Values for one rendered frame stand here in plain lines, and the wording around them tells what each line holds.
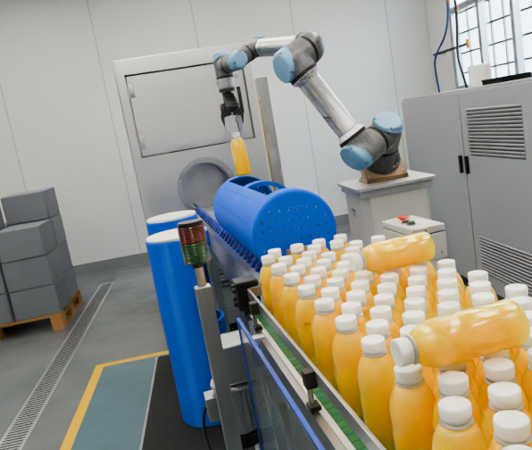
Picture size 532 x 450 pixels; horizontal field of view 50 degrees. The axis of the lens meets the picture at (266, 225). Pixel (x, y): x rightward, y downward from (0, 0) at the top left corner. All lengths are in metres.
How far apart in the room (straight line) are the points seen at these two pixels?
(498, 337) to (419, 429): 0.17
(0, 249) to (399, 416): 4.71
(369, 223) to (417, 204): 0.20
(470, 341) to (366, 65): 6.64
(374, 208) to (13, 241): 3.66
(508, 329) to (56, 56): 6.72
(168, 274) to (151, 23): 4.94
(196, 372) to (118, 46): 5.08
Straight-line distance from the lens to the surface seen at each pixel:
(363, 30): 7.41
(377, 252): 1.28
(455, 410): 0.75
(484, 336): 0.84
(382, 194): 2.25
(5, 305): 5.44
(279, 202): 1.83
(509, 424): 0.72
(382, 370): 0.95
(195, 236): 1.34
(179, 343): 2.63
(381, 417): 0.99
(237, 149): 2.54
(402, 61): 7.51
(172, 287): 2.54
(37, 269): 5.29
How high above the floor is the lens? 1.46
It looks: 10 degrees down
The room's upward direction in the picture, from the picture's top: 10 degrees counter-clockwise
